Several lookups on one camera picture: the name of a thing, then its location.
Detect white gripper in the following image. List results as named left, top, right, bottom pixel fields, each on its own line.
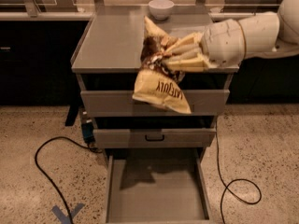
left=164, top=19, right=245, bottom=72

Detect brown chip bag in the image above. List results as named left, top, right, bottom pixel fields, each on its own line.
left=133, top=16, right=192, bottom=114

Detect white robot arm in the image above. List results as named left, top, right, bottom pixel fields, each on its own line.
left=163, top=0, right=299, bottom=72

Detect grey drawer cabinet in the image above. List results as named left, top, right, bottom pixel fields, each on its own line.
left=72, top=6, right=238, bottom=155

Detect middle grey drawer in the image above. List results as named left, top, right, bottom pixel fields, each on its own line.
left=93, top=128, right=216, bottom=148

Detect grey drawer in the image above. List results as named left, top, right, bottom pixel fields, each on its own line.
left=81, top=90, right=230, bottom=118
left=93, top=128, right=216, bottom=148
left=103, top=157, right=212, bottom=224

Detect top grey drawer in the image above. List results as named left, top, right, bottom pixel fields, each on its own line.
left=81, top=90, right=230, bottom=118

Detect bottom grey drawer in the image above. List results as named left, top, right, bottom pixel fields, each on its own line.
left=103, top=157, right=212, bottom=224

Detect white bowl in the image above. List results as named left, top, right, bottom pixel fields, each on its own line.
left=149, top=0, right=175, bottom=21

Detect blue power adapter box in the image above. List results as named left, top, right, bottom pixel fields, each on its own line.
left=81, top=122, right=94, bottom=144

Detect dark base cabinets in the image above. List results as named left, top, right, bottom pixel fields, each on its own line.
left=0, top=21, right=299, bottom=105

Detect blue tape floor mark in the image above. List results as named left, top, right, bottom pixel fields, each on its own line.
left=50, top=203, right=86, bottom=224

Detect white rail ledge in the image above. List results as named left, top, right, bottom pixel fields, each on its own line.
left=0, top=12, right=256, bottom=21

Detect black cable on right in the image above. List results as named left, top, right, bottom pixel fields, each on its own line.
left=214, top=121, right=263, bottom=224

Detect black cable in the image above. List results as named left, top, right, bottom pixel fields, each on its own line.
left=34, top=136, right=103, bottom=224
left=214, top=121, right=263, bottom=224

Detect black cable on left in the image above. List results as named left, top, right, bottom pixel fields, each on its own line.
left=34, top=136, right=103, bottom=224

